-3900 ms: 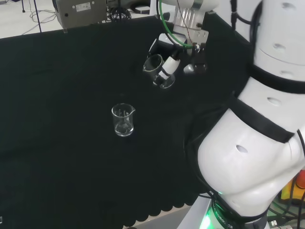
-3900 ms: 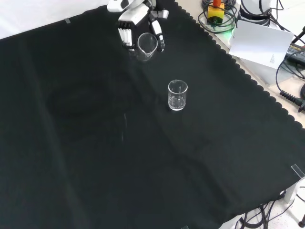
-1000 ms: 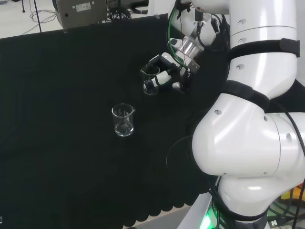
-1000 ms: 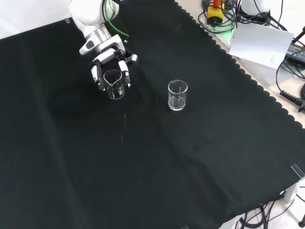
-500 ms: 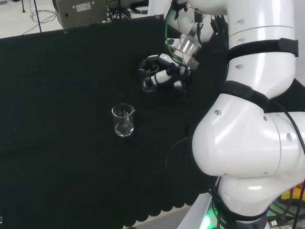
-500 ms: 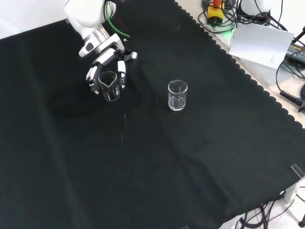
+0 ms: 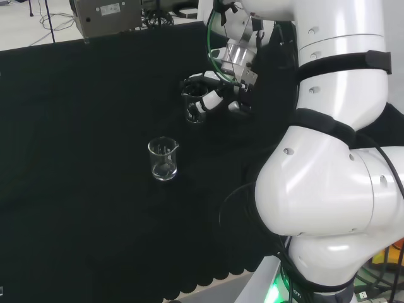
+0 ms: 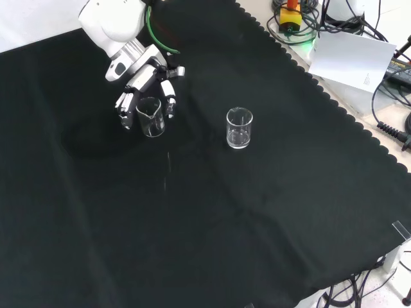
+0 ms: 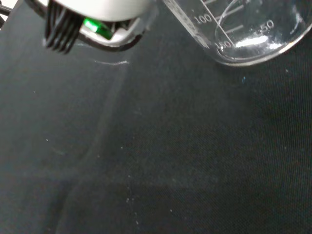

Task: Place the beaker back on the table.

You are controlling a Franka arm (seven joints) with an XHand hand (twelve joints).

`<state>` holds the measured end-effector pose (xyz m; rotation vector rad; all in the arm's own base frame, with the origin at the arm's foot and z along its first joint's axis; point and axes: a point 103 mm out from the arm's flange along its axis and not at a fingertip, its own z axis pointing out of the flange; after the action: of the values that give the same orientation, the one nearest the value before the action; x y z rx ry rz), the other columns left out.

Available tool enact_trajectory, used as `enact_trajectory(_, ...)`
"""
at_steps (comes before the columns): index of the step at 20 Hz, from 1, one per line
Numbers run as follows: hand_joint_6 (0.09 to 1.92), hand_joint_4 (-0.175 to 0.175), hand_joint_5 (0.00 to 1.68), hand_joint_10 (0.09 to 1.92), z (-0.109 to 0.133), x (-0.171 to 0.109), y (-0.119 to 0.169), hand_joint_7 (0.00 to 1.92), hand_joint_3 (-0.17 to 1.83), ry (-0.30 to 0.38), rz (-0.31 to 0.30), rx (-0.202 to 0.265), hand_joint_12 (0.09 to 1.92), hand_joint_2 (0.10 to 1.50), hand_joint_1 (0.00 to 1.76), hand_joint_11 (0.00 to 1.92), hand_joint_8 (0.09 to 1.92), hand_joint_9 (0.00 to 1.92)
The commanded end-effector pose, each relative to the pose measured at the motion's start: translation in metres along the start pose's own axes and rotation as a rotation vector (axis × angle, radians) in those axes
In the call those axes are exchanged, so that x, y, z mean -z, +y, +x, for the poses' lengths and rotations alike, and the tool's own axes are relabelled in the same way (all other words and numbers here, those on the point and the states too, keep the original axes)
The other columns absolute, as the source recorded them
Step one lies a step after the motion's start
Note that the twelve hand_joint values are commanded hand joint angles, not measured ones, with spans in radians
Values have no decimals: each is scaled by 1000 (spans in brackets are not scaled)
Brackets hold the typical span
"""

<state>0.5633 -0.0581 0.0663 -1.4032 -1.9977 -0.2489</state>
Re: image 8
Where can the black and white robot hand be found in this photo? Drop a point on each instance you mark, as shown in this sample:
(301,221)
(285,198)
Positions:
(144,75)

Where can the clear glass beaker with spout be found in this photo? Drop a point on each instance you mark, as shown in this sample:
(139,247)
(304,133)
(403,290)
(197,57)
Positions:
(152,123)

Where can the black table cloth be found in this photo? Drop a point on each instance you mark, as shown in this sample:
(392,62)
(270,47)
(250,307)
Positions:
(160,208)

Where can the yellow emergency stop button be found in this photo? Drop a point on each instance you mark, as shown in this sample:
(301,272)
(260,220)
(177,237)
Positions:
(290,17)

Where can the pale board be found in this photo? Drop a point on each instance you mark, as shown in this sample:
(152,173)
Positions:
(350,59)

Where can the black power adapter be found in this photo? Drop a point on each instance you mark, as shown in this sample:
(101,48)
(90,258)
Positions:
(399,69)

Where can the black tripod leg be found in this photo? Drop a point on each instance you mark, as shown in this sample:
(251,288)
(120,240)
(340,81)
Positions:
(403,48)

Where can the clear tape strip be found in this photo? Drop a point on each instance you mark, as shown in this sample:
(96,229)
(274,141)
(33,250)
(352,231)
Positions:
(402,230)

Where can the white table leg bracket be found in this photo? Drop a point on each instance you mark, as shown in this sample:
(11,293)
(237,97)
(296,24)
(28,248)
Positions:
(396,256)

